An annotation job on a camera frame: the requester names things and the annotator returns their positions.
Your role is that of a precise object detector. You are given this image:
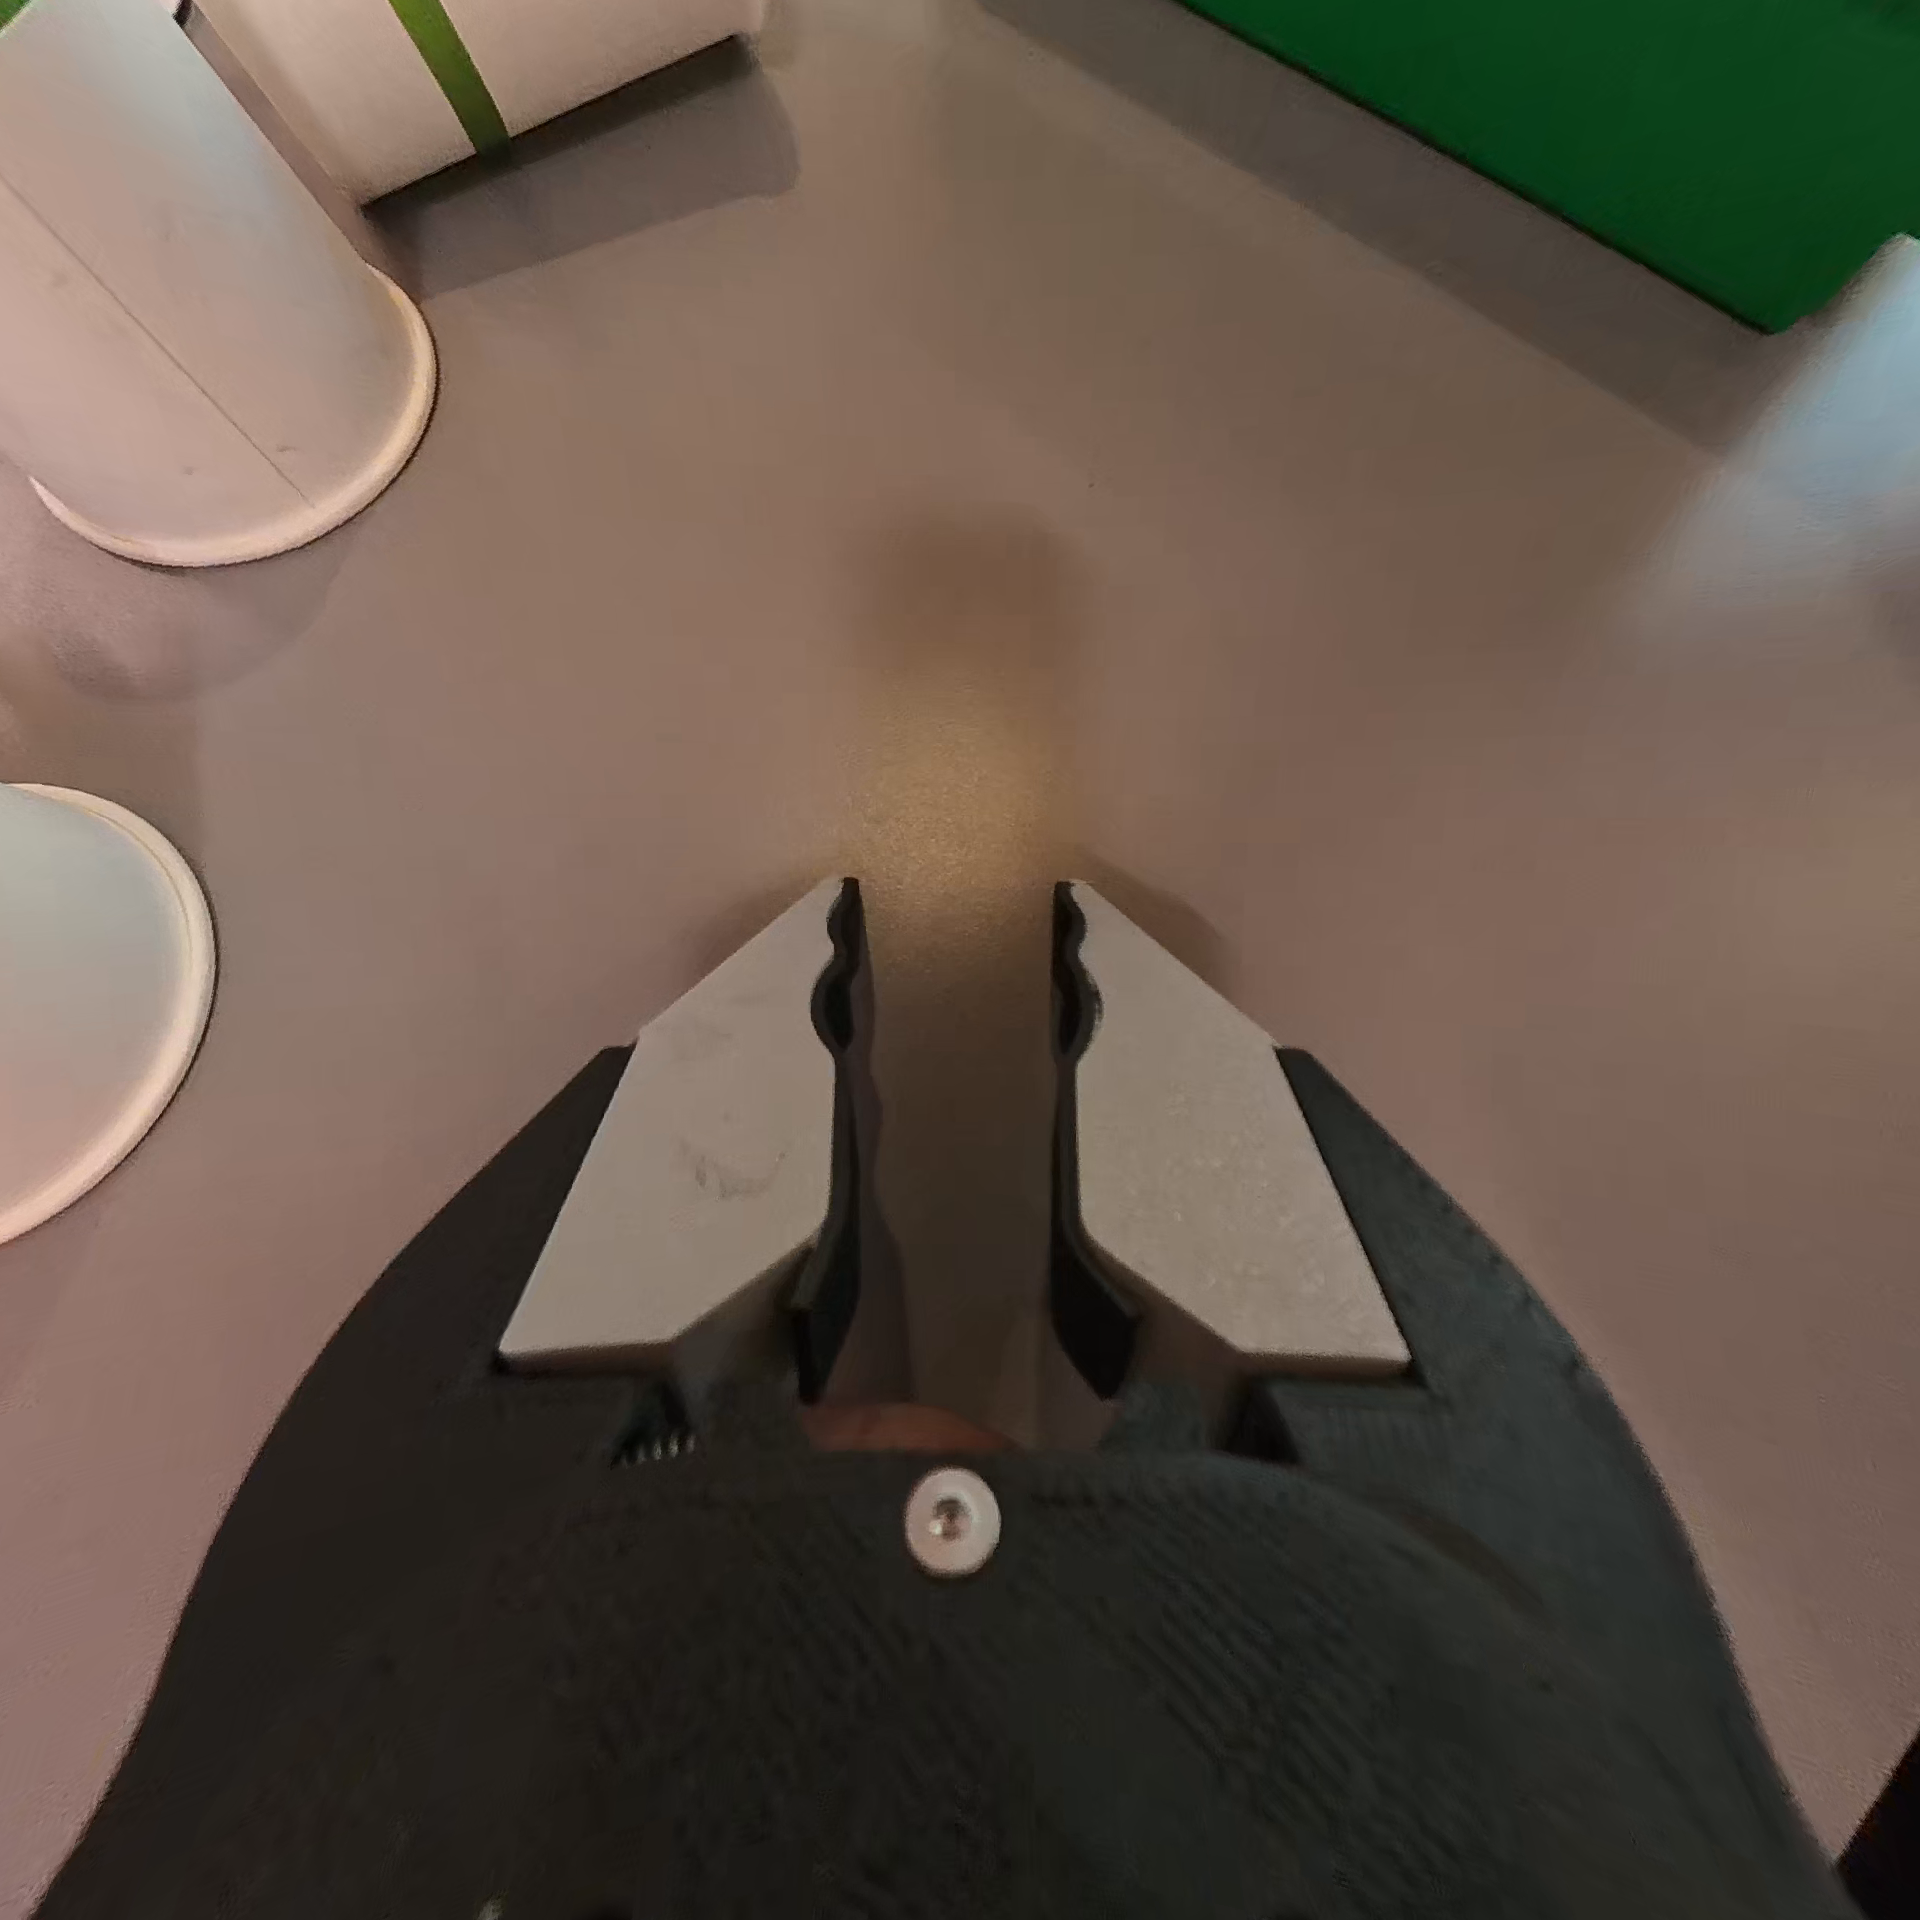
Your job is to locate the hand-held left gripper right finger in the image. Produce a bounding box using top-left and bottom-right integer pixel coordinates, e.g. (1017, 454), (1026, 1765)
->
(1048, 880), (1416, 1403)

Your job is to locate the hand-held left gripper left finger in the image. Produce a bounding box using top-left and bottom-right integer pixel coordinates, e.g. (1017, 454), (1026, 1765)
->
(496, 876), (874, 1403)

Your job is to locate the white green-banded paper cup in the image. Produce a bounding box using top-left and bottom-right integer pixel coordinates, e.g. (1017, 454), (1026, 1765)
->
(196, 0), (771, 206)
(0, 783), (218, 1246)
(0, 0), (441, 569)

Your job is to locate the green plastic bin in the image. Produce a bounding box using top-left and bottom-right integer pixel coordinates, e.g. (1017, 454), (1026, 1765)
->
(1170, 0), (1920, 336)

